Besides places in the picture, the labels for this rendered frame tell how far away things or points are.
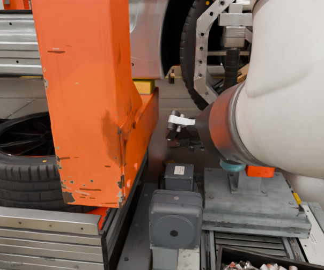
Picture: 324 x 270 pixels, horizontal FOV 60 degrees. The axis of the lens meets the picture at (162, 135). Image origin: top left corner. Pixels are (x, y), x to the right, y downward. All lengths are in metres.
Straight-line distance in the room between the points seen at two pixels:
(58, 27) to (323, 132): 0.54
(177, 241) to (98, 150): 0.46
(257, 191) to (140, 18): 0.89
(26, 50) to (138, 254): 0.92
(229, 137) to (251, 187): 1.11
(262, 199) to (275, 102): 1.16
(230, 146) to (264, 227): 1.09
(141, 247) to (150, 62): 0.73
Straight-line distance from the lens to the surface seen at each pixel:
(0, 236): 1.12
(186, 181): 1.05
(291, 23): 0.20
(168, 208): 0.94
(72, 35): 0.62
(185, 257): 1.24
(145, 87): 1.14
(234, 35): 0.77
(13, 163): 1.10
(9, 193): 1.15
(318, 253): 1.40
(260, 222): 1.33
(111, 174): 0.69
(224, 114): 0.27
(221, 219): 1.30
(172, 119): 0.37
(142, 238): 1.23
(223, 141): 0.28
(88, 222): 0.93
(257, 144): 0.23
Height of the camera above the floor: 0.97
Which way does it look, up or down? 23 degrees down
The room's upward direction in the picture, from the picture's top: straight up
